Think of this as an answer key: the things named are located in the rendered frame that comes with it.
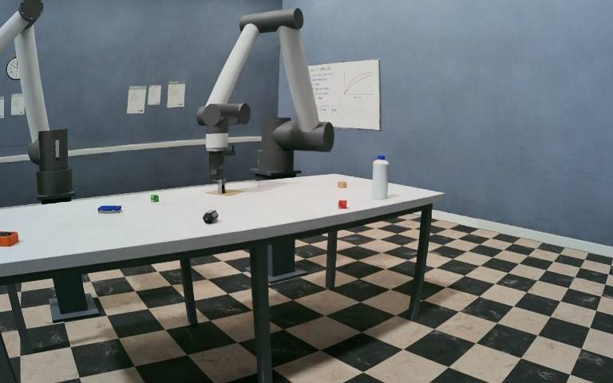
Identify orange pocket multimeter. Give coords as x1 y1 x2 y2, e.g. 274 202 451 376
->
0 231 19 247

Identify tan flat mat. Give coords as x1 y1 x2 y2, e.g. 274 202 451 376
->
205 189 244 196

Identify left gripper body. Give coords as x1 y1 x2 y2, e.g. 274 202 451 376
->
206 133 235 180

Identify white bottle with blue cap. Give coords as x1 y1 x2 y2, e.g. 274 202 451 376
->
372 156 389 199

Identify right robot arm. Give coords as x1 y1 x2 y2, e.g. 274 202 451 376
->
0 0 73 195

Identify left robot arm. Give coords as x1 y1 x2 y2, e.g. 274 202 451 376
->
196 8 334 172

